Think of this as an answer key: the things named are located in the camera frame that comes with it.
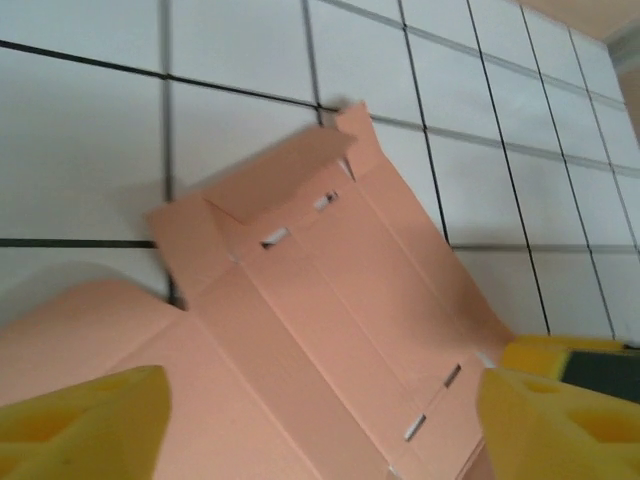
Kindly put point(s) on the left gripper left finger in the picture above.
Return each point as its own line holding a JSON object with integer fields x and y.
{"x": 75, "y": 430}

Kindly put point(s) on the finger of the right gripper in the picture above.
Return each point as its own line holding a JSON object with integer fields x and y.
{"x": 540, "y": 355}

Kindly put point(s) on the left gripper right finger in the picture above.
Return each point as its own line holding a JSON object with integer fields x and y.
{"x": 560, "y": 435}

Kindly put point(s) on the salmon pink cloth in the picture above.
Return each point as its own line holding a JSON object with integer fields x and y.
{"x": 325, "y": 325}

